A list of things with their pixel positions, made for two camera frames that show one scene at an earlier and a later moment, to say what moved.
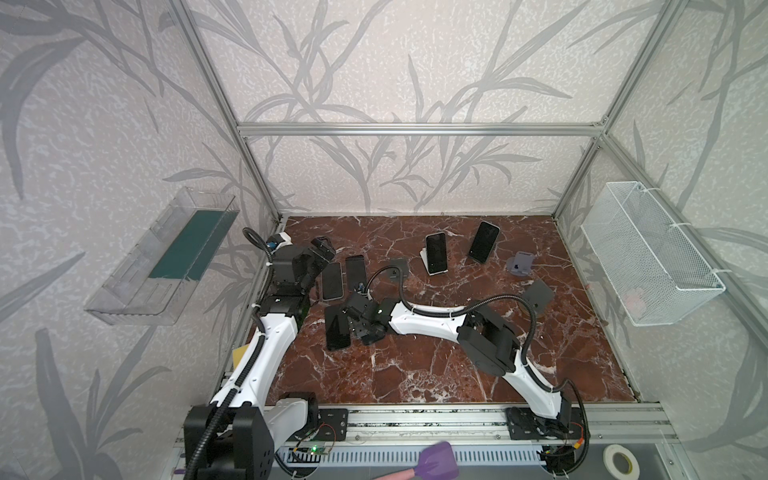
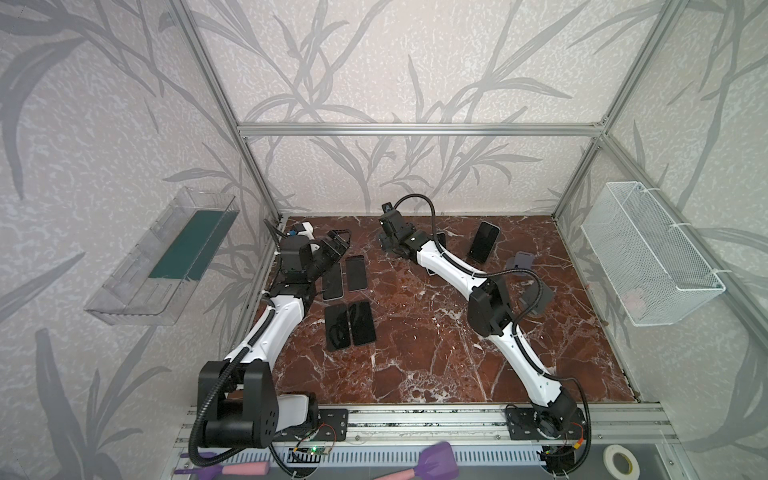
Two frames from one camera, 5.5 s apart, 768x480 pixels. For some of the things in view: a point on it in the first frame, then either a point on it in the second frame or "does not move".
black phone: [337, 328] does not move
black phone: [355, 271] does not move
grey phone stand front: [538, 295] does not move
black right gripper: [352, 318] -> [389, 219]
